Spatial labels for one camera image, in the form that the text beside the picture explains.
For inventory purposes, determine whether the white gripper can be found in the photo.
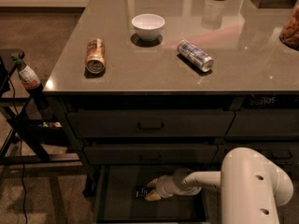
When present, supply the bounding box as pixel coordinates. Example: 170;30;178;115
145;175;178;202

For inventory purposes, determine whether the dark blue rxbar wrapper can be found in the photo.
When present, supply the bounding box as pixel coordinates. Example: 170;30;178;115
135;186;152;198

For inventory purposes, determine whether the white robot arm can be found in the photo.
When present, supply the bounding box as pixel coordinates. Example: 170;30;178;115
145;147;293;224

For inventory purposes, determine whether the open bottom drawer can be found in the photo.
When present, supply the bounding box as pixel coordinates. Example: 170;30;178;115
94;165;208;224

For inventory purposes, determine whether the middle left drawer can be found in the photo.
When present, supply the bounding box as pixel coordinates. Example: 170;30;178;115
83;144;217;164

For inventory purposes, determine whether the top left drawer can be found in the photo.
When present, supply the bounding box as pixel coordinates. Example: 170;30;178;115
67;110;235;138

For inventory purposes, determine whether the dark cabinet counter unit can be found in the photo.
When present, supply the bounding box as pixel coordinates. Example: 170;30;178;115
42;0;299;201

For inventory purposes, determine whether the top right drawer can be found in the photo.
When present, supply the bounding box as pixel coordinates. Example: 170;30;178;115
226;109;299;140

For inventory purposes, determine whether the middle right drawer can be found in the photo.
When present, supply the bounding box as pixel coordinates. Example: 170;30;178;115
213;142;299;165

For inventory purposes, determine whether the silver blue energy can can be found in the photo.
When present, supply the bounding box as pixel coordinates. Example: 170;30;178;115
177;39;214;73

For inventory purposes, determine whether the orange soda can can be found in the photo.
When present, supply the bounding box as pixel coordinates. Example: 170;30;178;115
85;38;106;74

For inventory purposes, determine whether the white ceramic bowl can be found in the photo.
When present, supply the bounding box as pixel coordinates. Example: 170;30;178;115
132;14;165;41

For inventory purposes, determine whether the dark soda bottle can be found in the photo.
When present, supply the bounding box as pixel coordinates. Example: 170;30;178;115
11;53;49;110

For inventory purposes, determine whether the black side table frame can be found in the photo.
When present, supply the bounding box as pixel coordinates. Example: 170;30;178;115
0;49;78;165

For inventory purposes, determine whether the black cable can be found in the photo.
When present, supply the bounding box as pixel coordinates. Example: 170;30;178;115
8;75;30;224

